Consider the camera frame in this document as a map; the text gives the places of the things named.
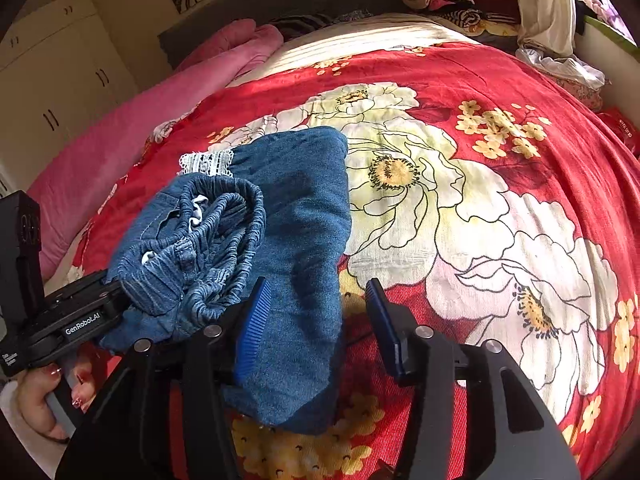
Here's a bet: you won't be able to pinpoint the red packet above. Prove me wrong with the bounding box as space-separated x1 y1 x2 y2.
599 109 640 153

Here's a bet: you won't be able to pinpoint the person's left hand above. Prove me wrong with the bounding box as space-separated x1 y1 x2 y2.
14 354 97 444

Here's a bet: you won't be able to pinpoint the striped dark cloth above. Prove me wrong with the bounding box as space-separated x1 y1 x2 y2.
269 11 335 39

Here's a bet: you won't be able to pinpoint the white crumpled cloth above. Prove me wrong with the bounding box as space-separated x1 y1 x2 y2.
515 46 607 92

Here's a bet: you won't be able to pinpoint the cream wardrobe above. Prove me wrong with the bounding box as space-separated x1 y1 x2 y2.
0 0 142 197

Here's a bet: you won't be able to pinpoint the pink fleece blanket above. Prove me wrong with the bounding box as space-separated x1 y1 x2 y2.
25 18 285 278

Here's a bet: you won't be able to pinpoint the cream bed sheet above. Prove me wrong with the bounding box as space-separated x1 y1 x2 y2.
239 14 453 83

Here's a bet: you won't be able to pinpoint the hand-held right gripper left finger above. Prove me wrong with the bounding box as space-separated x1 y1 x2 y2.
55 276 274 480

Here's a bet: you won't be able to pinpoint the grey headboard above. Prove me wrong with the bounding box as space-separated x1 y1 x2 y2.
157 0 407 70

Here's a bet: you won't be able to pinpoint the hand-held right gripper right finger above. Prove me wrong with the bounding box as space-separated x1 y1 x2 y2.
364 278 582 480

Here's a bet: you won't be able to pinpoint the blue denim pants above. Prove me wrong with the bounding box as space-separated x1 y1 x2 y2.
97 126 354 436

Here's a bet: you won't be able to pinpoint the cream curtain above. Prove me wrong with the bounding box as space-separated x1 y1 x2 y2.
515 0 577 57

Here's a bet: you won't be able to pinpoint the red floral blanket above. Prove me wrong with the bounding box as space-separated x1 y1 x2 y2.
42 40 640 480

